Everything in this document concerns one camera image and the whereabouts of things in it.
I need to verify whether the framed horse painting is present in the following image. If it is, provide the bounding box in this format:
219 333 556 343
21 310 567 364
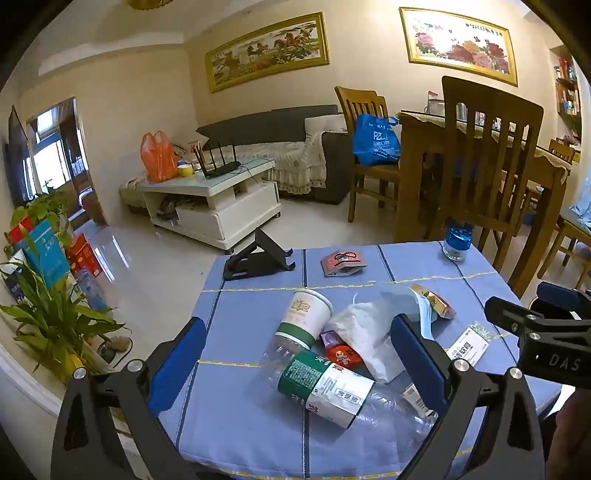
204 11 331 94

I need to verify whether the blue-lidded jar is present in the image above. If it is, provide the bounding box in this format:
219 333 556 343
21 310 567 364
442 224 472 262

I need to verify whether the white coffee table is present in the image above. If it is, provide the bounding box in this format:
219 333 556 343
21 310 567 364
139 158 282 254

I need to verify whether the blue gift box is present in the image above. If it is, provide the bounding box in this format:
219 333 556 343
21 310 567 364
21 219 71 285

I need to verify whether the red gift box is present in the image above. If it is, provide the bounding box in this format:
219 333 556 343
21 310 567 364
65 233 101 278

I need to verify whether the framed flower painting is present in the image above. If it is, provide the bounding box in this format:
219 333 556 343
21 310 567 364
399 7 519 88

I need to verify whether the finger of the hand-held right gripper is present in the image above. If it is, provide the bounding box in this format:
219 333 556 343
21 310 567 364
484 296 546 334
536 281 591 320

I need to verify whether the white plastic bag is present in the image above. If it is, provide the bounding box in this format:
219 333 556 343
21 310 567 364
330 301 416 384

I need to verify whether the wooden bookshelf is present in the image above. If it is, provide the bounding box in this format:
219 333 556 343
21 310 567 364
551 46 583 144

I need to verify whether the blue shopping bag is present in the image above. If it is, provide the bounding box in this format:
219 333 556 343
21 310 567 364
352 113 402 168

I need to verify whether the black flat television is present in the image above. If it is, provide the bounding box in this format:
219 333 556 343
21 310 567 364
4 105 38 208

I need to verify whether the dark grey sofa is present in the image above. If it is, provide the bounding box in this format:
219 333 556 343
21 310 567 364
196 104 354 206

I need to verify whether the gold snack wrapper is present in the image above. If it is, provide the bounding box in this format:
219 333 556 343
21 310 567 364
410 284 457 320

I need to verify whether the white barcode wrapper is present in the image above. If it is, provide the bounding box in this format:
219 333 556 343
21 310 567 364
402 383 438 418

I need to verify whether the red black small packet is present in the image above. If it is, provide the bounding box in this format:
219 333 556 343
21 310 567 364
321 249 365 278

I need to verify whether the white green paper cup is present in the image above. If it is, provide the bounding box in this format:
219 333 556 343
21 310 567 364
276 289 334 354

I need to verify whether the blue face mask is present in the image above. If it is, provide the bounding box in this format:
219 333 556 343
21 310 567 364
379 282 439 342

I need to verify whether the clear green-label plastic bottle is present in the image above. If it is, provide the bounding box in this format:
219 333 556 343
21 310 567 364
259 335 439 455

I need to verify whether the beige lace sofa cover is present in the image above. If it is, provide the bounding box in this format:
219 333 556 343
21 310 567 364
235 131 334 195

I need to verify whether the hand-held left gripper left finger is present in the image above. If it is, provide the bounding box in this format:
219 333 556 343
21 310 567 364
51 316 208 480

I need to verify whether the orange plastic bag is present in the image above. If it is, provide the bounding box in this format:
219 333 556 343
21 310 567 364
141 131 180 183

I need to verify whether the pack of water bottles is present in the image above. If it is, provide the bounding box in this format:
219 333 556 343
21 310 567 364
74 267 112 311

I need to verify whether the blue striped tablecloth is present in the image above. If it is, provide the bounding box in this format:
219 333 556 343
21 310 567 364
157 240 561 480

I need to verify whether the wooden balcony doorway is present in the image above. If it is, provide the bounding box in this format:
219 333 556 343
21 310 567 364
25 97 108 228

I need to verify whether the small red snack packet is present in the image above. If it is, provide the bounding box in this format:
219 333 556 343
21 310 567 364
325 344 363 370

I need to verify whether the black folding phone stand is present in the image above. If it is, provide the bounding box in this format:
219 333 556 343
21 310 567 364
224 227 296 281

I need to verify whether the green pothos plant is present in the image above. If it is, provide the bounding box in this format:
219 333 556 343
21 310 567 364
9 190 77 245

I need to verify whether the green lucky bamboo plant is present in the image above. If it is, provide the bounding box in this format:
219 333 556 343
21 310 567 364
0 231 132 384

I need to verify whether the wooden dining table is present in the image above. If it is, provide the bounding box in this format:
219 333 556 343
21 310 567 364
394 110 573 296

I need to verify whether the black wifi router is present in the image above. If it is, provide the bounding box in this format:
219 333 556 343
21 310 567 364
191 144 242 180

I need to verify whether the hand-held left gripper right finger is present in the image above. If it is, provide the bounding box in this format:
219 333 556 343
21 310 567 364
390 314 550 480

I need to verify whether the tall-backed wooden dining chair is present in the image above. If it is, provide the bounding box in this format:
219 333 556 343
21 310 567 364
422 75 546 298

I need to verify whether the white paper label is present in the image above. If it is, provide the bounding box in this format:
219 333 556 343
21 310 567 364
445 324 494 365

